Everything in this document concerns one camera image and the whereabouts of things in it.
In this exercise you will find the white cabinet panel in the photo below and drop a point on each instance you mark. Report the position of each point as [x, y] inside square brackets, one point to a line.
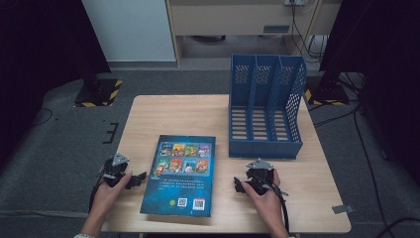
[132, 29]

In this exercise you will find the dark blue cartoon book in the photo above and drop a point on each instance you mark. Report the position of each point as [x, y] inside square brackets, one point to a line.
[180, 185]

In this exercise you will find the person's right hand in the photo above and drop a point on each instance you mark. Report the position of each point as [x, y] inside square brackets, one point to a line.
[269, 205]

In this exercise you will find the white power strip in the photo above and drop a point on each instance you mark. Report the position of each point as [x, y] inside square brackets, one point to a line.
[295, 2]

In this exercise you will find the blue plastic file rack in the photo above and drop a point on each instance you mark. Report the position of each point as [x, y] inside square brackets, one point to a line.
[264, 148]

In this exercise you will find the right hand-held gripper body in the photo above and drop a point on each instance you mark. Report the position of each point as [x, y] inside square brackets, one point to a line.
[261, 178]

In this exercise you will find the black curtain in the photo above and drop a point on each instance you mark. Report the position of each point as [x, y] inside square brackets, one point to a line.
[39, 49]
[386, 49]

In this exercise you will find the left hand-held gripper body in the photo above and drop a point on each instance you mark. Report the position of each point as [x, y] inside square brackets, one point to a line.
[115, 170]

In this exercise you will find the grey tape piece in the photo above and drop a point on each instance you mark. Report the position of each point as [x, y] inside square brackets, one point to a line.
[341, 209]

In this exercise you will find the beige wooden desk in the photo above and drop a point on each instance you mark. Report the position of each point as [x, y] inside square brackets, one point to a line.
[228, 20]

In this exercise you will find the black striped stand base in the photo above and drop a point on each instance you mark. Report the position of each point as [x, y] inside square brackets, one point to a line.
[330, 94]
[99, 94]

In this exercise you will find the person's left hand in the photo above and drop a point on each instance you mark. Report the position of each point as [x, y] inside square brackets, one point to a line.
[105, 196]

